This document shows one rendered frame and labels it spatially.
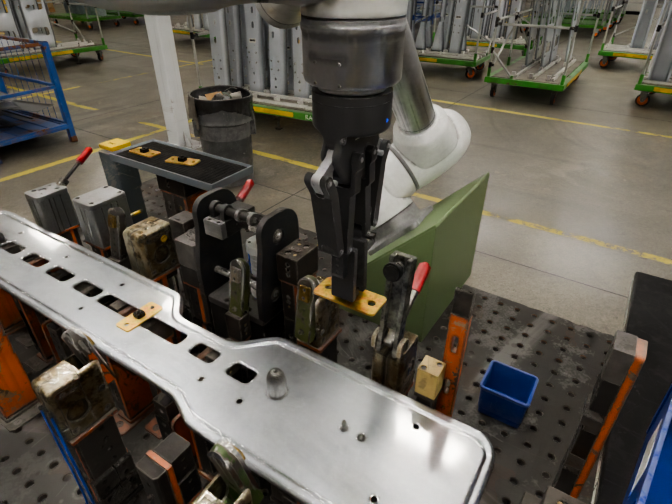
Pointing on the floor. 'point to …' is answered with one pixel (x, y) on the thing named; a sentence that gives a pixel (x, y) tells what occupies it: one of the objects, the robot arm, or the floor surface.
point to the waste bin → (224, 123)
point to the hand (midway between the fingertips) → (349, 267)
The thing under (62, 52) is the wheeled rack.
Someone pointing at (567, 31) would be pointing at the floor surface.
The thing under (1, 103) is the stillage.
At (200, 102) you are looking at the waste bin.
